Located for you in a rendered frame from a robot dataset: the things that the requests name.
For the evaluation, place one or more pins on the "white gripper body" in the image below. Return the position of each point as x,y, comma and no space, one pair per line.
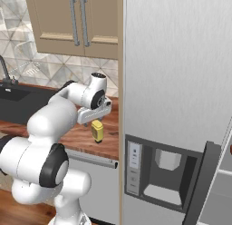
90,114

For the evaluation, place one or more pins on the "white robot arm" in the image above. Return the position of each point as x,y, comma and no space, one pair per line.
45,156

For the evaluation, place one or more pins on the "yellow mustard bottle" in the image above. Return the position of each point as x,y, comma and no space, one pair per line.
97,132

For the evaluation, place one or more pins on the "steel fridge door with dispenser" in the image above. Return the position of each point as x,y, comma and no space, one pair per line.
175,68

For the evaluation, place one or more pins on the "open fridge door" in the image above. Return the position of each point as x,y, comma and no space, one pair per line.
202,183

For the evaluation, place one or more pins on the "red item in fridge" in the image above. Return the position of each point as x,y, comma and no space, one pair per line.
230,149

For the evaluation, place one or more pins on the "beige cupboard side panel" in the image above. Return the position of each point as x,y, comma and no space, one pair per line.
120,83

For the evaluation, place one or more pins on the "black sink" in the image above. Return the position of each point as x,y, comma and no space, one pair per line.
21,104

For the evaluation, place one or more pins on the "steel dishwasher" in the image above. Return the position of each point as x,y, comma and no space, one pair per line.
99,192

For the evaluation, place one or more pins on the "beige cupboard door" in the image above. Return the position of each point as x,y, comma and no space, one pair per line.
54,23
102,23

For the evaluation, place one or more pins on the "black tap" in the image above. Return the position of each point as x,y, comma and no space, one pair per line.
5,73

